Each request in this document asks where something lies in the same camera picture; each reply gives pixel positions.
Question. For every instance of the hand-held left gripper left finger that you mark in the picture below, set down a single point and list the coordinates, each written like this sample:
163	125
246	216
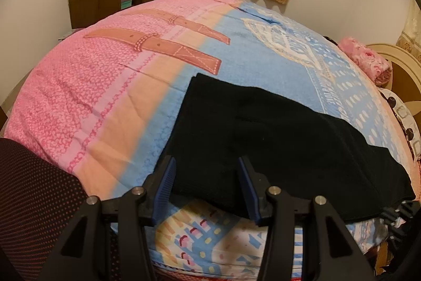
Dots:
161	192

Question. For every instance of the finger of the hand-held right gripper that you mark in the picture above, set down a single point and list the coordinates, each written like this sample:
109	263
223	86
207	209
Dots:
396	213

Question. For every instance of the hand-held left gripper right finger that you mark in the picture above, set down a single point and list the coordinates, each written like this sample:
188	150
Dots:
249	193

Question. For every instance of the black pants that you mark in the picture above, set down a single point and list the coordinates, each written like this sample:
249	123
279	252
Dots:
263	142

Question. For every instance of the white black-dotted pillow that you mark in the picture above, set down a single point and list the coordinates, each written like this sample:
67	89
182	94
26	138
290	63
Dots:
403	116

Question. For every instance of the pink and blue printed blanket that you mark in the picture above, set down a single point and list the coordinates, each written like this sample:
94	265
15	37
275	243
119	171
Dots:
98	86

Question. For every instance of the person's dark dotted clothing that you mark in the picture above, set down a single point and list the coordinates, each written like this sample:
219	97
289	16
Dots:
36	202

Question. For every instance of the cream and wood headboard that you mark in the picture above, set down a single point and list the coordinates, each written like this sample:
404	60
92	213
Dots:
406	70

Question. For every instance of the pink floral pillow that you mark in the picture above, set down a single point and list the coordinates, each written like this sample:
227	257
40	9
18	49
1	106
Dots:
366	58

